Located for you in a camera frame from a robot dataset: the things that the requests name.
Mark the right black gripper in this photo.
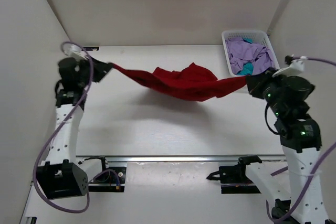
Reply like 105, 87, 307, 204
244, 67, 283, 114

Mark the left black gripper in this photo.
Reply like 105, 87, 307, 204
77, 55, 114, 88

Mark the red t shirt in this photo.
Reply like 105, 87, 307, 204
113, 63, 246, 102

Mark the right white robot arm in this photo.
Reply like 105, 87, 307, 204
236, 70, 332, 223

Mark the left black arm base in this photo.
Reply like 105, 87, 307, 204
83, 156, 127, 193

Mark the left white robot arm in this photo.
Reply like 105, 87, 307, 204
36, 57, 113, 199

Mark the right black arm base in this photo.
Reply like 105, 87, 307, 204
206, 155, 262, 194

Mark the black label sticker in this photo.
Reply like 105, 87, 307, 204
86, 47, 100, 51

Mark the teal t shirt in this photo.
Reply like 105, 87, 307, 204
237, 62, 254, 76

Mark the purple t shirt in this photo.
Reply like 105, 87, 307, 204
225, 37, 276, 75

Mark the white plastic basket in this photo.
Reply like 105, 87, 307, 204
222, 30, 279, 77

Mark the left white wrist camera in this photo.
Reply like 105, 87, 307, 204
60, 44, 87, 61

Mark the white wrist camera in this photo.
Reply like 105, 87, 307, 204
60, 44, 87, 61
272, 55, 308, 78

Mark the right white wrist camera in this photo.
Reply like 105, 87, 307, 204
272, 55, 308, 78

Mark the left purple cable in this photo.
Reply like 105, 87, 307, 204
33, 41, 95, 214

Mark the purple cable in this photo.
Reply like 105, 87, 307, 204
33, 41, 95, 214
265, 55, 336, 221

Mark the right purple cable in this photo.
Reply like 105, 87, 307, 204
265, 55, 336, 221

